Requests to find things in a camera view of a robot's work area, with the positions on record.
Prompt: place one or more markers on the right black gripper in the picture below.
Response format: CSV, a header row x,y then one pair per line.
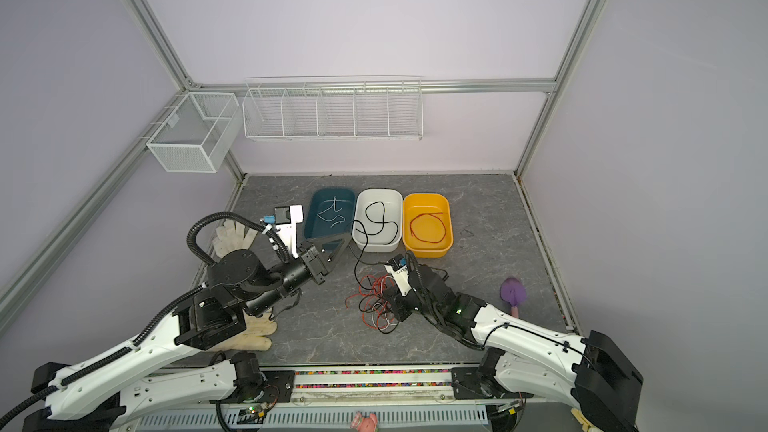
x,y
398,302

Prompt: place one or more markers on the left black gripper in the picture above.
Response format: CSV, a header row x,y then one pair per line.
x,y
316,260

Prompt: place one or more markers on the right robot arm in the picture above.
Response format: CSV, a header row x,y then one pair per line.
x,y
590,374

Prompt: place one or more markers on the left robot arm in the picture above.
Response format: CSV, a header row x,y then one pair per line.
x,y
120,385

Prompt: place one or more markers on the teal plastic bin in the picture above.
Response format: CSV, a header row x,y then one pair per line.
x,y
331,211

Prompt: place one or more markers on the white plastic bin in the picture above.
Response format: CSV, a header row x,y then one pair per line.
x,y
377,223

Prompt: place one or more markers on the yellow plastic bin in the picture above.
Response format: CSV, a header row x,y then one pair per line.
x,y
427,225

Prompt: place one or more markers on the white cotton glove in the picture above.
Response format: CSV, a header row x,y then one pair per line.
x,y
232,236

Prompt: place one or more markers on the beige rubber glove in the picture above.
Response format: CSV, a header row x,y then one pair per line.
x,y
256,337

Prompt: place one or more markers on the pink purple brush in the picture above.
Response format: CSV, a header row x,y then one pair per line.
x,y
513,292

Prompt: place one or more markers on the pink object at bottom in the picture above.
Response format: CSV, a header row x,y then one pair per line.
x,y
364,422

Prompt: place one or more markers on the small white mesh basket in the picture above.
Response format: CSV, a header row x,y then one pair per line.
x,y
198,133

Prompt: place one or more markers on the cream object bottom right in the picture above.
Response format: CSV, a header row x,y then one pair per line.
x,y
585,424

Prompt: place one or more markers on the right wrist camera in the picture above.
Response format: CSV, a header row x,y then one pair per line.
x,y
397,268

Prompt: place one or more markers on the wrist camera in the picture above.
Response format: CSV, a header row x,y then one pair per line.
x,y
284,220
397,268

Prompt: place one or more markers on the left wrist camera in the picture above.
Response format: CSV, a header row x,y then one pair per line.
x,y
284,220

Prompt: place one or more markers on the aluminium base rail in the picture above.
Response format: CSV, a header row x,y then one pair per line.
x,y
307,386

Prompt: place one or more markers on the long white wire rack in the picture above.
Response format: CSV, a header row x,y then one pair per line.
x,y
334,108

